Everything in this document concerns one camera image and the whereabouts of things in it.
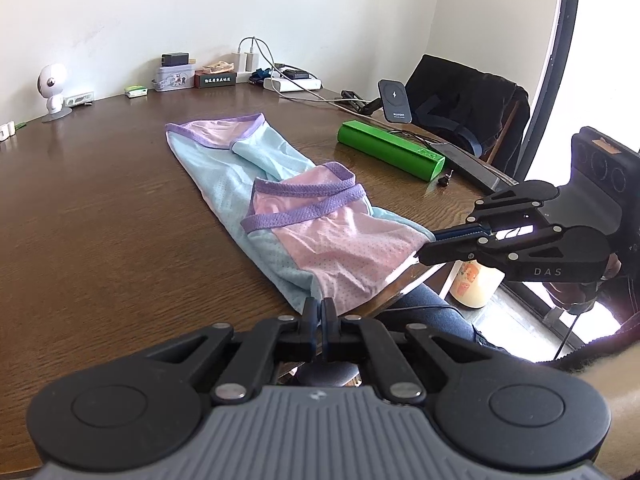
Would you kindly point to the black charger block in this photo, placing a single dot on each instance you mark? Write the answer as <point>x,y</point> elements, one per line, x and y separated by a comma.
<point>176,59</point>

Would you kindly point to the pink blue purple tank top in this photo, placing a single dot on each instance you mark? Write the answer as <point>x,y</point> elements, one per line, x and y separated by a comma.
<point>280,170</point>

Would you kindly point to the printed tin box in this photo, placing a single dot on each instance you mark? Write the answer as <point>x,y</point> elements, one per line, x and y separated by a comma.
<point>174,79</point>

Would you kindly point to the black bag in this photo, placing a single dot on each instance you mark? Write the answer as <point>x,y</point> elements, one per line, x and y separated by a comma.
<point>460,95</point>

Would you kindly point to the black adapter on strip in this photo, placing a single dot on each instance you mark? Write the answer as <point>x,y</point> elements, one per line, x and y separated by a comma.
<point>297,74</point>

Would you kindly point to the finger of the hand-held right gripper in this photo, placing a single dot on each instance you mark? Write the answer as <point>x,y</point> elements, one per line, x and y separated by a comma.
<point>515,200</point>
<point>465,252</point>

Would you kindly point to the white wall charger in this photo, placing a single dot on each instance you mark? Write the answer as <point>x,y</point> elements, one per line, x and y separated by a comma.
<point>245,67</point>

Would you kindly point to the person's right hand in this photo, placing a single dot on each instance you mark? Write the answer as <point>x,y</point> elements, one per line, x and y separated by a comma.
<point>570,296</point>

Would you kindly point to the wooden chair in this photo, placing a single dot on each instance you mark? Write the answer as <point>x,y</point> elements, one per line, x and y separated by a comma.
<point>504,135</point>

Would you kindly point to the black flat phone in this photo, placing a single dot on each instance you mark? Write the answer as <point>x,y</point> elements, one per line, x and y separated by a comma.
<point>475,165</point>

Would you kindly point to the white flat adapter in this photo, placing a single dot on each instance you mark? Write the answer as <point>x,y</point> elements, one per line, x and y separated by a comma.
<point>79,98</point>

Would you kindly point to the white power strip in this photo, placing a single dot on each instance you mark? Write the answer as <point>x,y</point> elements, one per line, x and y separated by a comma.
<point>295,85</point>

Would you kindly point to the small black clip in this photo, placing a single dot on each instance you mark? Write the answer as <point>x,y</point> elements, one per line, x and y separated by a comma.
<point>444,179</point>

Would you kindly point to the black lettered sign box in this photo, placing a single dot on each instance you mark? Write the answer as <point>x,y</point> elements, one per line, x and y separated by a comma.
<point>215,79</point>

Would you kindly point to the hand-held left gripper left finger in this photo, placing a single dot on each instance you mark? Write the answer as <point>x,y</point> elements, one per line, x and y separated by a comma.
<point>311,327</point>

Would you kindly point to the cream cartoon print bottle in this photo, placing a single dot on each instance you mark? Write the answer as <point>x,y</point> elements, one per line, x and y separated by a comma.
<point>472,285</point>

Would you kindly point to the person's leg in jeans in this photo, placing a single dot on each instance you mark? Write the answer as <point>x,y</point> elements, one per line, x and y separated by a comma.
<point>430,310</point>

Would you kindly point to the white round-headed camera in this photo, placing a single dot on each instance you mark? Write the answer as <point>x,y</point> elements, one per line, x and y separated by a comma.
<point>51,85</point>

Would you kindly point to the beige wrapped snack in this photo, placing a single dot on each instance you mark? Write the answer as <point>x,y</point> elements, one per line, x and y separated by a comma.
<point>219,66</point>

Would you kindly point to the small green white box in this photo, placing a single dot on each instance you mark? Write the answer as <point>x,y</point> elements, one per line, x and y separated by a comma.
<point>136,91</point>

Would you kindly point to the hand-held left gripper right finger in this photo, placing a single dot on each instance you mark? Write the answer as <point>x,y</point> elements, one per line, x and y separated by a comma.
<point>328,327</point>

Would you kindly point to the black window frame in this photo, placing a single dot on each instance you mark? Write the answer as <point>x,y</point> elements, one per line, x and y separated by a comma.
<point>555,60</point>

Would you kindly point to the white ribbed small device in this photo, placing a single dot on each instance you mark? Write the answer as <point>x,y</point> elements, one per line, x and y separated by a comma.
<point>5,131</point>

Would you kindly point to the green long box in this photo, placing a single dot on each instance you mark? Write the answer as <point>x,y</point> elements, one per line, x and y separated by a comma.
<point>390,147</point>

